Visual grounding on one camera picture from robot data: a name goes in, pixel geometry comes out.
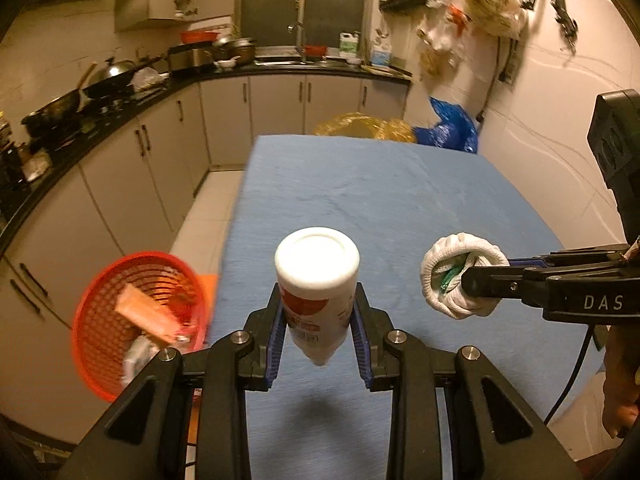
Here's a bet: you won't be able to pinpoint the white sock ball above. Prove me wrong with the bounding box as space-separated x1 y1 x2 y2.
420 233 510 320

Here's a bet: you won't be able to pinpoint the white plastic bottle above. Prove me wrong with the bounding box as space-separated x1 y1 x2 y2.
274 226 360 366

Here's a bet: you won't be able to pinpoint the person right hand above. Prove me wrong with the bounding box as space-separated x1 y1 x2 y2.
602 324 639 438

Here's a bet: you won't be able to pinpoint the red plastic mesh basket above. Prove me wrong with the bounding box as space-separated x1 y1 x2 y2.
72 252 218 402

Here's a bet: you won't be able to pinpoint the blue table cloth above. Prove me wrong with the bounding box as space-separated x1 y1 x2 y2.
209 136 585 479

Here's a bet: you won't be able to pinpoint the blue plastic bag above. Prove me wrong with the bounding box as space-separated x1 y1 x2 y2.
412 96 478 154

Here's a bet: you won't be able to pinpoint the orange stool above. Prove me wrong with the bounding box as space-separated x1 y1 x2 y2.
188 274 218 445

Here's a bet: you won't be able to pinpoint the yellow plastic bag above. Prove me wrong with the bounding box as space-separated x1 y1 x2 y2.
312 112 416 143

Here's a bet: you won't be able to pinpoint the grey base cabinets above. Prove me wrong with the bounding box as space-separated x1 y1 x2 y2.
1 70 409 442

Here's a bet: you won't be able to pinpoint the hanging white plastic bags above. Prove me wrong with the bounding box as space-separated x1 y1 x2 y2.
416 0 528 77

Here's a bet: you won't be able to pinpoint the green white detergent jug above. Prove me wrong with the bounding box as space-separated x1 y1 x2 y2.
338 32 360 58

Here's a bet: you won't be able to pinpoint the red bowl at sink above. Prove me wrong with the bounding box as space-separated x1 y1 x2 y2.
305 44 328 58

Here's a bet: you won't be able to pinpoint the dark window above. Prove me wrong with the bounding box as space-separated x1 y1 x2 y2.
236 0 368 48

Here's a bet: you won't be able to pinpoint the lidded steel wok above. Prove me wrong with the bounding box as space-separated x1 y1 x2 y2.
82 55 164 100

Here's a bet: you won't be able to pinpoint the steel rice cooker pot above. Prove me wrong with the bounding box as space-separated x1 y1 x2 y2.
167 41 214 73

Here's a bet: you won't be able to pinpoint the black wok with handle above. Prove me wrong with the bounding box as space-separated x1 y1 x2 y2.
21 62 98 139

